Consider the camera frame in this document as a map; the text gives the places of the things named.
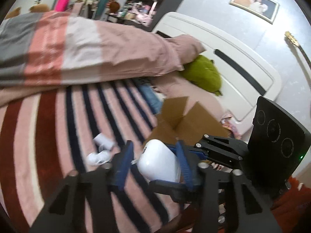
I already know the brown cardboard box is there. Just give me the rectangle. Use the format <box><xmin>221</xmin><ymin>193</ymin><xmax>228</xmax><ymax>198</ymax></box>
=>
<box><xmin>144</xmin><ymin>97</ymin><xmax>229</xmax><ymax>146</ymax></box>

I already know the white earbud case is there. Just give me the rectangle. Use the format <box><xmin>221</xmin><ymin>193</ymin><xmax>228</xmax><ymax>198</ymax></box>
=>
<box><xmin>136</xmin><ymin>139</ymin><xmax>181</xmax><ymax>183</ymax></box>
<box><xmin>86</xmin><ymin>150</ymin><xmax>112</xmax><ymax>166</ymax></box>

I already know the white bed headboard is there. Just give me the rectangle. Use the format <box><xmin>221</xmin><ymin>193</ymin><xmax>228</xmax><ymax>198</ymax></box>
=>
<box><xmin>153</xmin><ymin>12</ymin><xmax>281</xmax><ymax>134</ymax></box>

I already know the small white charger box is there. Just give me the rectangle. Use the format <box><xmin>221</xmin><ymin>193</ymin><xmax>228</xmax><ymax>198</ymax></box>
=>
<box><xmin>93</xmin><ymin>133</ymin><xmax>114</xmax><ymax>151</ymax></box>

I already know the green plush toy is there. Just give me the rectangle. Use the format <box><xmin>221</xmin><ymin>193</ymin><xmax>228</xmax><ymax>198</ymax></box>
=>
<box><xmin>179</xmin><ymin>55</ymin><xmax>222</xmax><ymax>96</ymax></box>

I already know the red pink striped blanket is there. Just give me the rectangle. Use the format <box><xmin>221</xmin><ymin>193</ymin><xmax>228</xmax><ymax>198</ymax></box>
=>
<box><xmin>1</xmin><ymin>79</ymin><xmax>162</xmax><ymax>232</ymax></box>

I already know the pink pillow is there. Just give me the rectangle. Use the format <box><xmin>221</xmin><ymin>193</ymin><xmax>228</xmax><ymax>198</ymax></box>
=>
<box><xmin>166</xmin><ymin>34</ymin><xmax>206</xmax><ymax>65</ymax></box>

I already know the guitar headstock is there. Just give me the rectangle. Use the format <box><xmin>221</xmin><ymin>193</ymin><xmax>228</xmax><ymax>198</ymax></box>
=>
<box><xmin>285</xmin><ymin>31</ymin><xmax>311</xmax><ymax>67</ymax></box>

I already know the cluttered storage shelf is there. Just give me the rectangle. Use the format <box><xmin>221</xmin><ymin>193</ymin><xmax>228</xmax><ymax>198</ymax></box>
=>
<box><xmin>104</xmin><ymin>0</ymin><xmax>165</xmax><ymax>27</ymax></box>

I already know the brown plush toy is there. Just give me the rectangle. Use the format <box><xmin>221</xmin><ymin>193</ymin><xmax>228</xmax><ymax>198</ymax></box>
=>
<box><xmin>109</xmin><ymin>1</ymin><xmax>120</xmax><ymax>14</ymax></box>

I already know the pink grey plaid duvet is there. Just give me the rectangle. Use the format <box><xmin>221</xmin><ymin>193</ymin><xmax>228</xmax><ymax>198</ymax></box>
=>
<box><xmin>1</xmin><ymin>12</ymin><xmax>183</xmax><ymax>105</ymax></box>

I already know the pink bottle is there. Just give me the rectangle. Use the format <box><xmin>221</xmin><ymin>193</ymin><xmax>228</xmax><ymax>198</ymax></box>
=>
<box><xmin>54</xmin><ymin>0</ymin><xmax>70</xmax><ymax>12</ymax></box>

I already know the framed wall photo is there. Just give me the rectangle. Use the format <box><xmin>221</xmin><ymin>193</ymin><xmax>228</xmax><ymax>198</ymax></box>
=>
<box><xmin>229</xmin><ymin>0</ymin><xmax>279</xmax><ymax>24</ymax></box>

